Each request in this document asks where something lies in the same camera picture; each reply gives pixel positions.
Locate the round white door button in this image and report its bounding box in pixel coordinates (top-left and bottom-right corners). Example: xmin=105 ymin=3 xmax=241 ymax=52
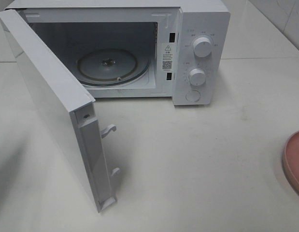
xmin=185 ymin=90 xmax=200 ymax=102

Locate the white timer knob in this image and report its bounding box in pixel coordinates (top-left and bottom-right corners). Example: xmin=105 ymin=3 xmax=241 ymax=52
xmin=189 ymin=68 xmax=206 ymax=86

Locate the white microwave door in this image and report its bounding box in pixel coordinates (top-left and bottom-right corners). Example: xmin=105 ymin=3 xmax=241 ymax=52
xmin=0 ymin=10 xmax=120 ymax=212

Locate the pink round plate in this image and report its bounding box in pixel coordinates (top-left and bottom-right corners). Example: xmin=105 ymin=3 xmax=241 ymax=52
xmin=282 ymin=131 xmax=299 ymax=195

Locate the glass microwave turntable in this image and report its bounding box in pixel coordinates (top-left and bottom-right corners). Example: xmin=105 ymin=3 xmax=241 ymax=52
xmin=75 ymin=48 xmax=151 ymax=87

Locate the white microwave oven body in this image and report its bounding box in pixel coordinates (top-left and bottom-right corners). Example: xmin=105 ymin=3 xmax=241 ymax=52
xmin=4 ymin=0 xmax=230 ymax=105

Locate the upper white power knob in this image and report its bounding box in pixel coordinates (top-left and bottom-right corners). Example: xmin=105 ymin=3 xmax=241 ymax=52
xmin=192 ymin=35 xmax=213 ymax=58

